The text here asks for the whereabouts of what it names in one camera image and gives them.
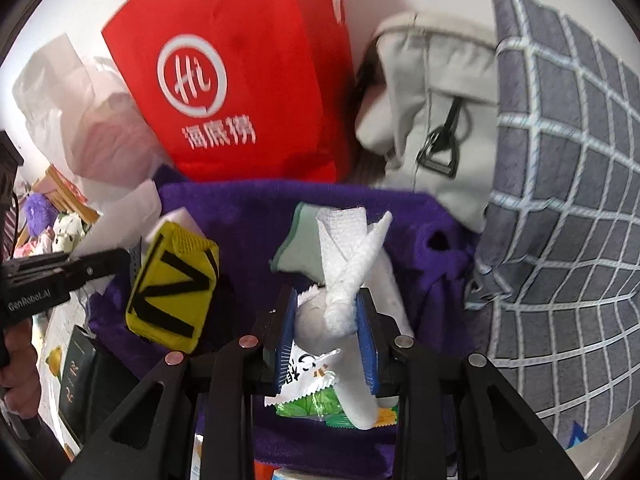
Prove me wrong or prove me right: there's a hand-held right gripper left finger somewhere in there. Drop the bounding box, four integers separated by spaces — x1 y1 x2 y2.
62 285 300 480

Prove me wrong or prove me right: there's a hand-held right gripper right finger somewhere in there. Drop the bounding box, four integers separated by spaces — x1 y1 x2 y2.
356 287 583 480

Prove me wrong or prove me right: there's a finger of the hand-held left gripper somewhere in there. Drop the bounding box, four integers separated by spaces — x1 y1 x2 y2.
69 247 132 292

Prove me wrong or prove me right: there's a black smartwatch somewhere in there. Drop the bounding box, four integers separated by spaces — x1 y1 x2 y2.
127 241 147 282

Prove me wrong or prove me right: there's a green snack packet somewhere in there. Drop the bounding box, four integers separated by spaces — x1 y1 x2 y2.
264 284 402 429

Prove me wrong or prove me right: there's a yellow pouch with black straps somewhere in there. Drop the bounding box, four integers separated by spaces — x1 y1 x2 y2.
124 219 221 354

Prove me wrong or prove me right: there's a white glove with green cuff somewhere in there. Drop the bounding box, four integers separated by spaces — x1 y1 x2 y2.
269 202 417 432

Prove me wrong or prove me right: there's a person's left hand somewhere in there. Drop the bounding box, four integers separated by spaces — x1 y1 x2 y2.
0 332 42 392

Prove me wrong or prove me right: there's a white spotted pillow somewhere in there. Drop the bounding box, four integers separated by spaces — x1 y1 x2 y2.
52 212 89 254

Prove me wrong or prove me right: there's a purple plush toy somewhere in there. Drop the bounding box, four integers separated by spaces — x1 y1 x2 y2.
22 192 57 237

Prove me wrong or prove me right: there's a wooden headboard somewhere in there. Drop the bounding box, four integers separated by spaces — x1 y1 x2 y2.
32 164 102 227

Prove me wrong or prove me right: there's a dark rectangular box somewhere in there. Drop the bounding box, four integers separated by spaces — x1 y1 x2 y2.
58 324 142 442

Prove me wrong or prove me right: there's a white plastic shopping bag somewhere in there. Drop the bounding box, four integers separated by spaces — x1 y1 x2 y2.
12 32 167 272

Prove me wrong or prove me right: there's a purple towel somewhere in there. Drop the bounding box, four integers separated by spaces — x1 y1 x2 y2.
86 179 482 472

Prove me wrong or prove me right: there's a grey checked cushion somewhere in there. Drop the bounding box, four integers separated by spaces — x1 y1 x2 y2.
462 0 640 448

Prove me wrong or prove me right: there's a red paper bag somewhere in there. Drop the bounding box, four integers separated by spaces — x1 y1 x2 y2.
101 0 354 184

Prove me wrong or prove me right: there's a grey canvas bag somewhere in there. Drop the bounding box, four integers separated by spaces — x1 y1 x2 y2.
354 9 502 234

